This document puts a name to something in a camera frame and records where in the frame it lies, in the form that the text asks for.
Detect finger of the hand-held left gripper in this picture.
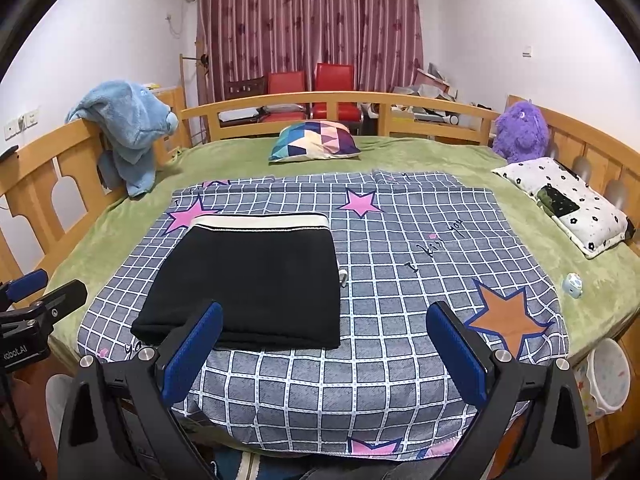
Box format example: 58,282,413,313
0,269,49,306
30,280,88,323

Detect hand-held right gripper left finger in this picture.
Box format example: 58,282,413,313
57,301,224,480

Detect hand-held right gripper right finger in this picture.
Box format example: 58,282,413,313
426,301,593,480

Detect black pants with white stripes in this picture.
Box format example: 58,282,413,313
131,212,349,352

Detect grey checked sheet with stars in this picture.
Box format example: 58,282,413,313
77,170,571,461

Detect small light blue toy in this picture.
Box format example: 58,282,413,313
561,272,585,298

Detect white dotted basin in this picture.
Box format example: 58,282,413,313
585,338,632,417

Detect dark green patterned cloth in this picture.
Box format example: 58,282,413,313
537,184,581,218

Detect blue plush elephant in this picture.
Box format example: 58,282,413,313
65,79,180,198

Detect white floral pillow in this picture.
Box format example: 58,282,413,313
491,156,631,260

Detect green fleece blanket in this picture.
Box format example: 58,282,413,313
42,132,640,371

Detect purple plush toy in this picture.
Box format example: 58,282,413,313
492,101,549,165

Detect colourful triangle pattern pillow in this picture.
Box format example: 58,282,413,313
268,120,362,162

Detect wooden coat rack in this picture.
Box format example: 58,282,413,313
179,52,211,146

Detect pile of boxes and bags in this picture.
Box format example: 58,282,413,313
390,62,501,126

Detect dark wooden chair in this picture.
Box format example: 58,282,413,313
218,76,267,126

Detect red chair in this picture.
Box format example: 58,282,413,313
266,71,308,123
311,63,362,123

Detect dark red striped curtain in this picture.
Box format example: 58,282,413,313
196,0,425,106

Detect wooden bed frame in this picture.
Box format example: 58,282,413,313
0,87,640,480

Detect white wall socket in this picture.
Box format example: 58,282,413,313
4,107,40,140

